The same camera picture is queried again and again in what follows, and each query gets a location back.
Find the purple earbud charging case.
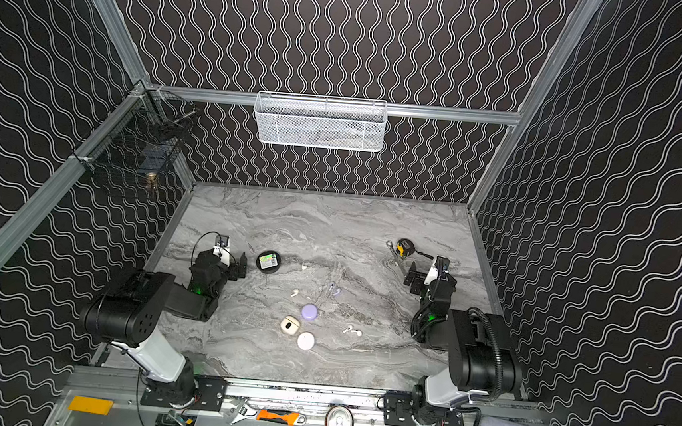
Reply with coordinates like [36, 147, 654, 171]
[301, 304, 319, 322]

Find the purple earbuds pair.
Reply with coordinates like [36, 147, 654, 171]
[327, 282, 342, 298]

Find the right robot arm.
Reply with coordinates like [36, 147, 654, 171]
[404, 257, 523, 426]

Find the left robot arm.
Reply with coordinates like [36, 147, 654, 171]
[80, 250, 248, 412]

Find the white stem earbuds pair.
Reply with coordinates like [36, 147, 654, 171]
[343, 325, 363, 337]

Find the white round earbud case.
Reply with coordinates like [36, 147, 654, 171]
[297, 331, 316, 351]

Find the silver combination wrench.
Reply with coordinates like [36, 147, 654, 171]
[386, 240, 408, 281]

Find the black round digital timer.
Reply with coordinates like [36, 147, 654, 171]
[255, 250, 282, 275]

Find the yellow black tape measure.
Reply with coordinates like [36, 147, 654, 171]
[394, 238, 434, 260]

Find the adjustable wrench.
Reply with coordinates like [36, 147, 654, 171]
[227, 402, 257, 425]

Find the soda can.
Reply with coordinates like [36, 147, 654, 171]
[324, 405, 355, 426]

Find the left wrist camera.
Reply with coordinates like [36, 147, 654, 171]
[213, 233, 232, 266]

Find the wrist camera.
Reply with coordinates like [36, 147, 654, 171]
[425, 256, 450, 286]
[213, 233, 232, 266]

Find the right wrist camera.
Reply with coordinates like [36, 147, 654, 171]
[425, 256, 450, 286]

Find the orange handled tool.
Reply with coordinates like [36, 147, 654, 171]
[255, 409, 308, 426]

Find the white wire mesh basket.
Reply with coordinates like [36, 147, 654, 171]
[253, 91, 389, 153]

